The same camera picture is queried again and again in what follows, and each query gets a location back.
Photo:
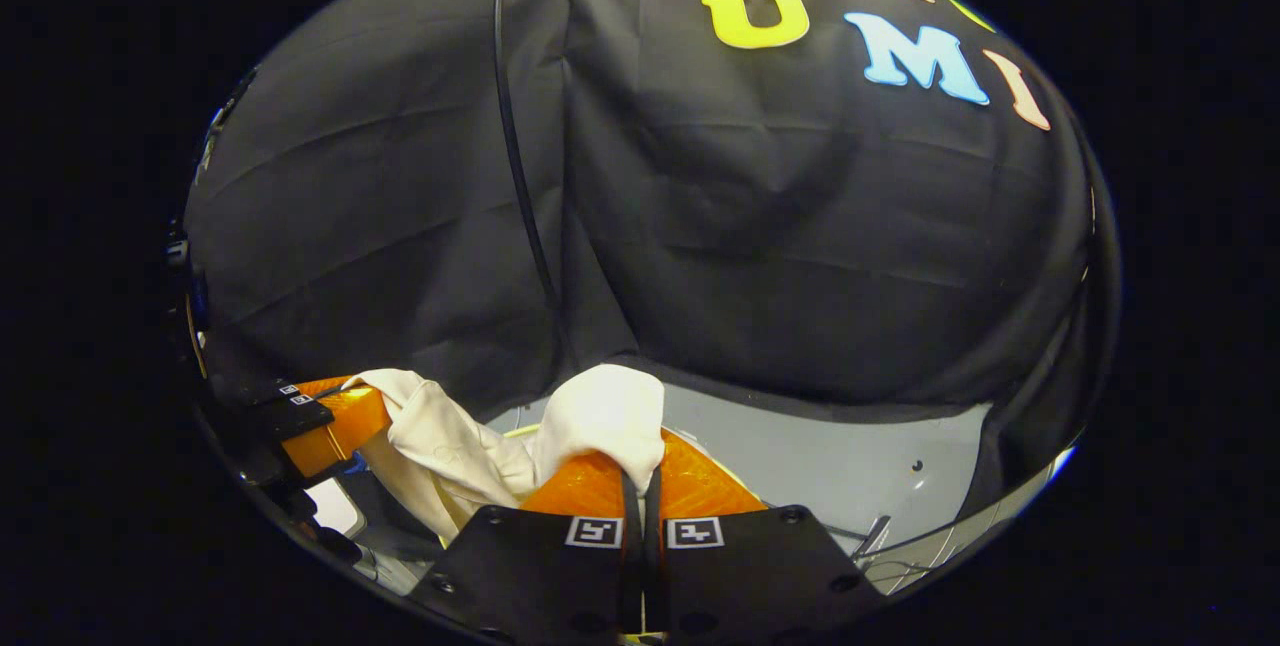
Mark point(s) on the cream collared shirt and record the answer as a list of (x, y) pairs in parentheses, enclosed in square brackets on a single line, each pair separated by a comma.
[(450, 456)]

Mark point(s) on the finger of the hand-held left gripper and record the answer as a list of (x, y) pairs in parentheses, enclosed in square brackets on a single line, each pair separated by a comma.
[(340, 431), (300, 388)]

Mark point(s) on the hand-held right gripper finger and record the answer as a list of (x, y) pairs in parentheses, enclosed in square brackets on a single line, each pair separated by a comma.
[(631, 566), (653, 566)]

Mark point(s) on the black clothes rack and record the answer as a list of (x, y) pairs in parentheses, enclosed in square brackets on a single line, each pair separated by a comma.
[(522, 186)]

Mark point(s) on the black backdrop cloth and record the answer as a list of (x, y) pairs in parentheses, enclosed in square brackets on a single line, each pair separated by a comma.
[(800, 226)]

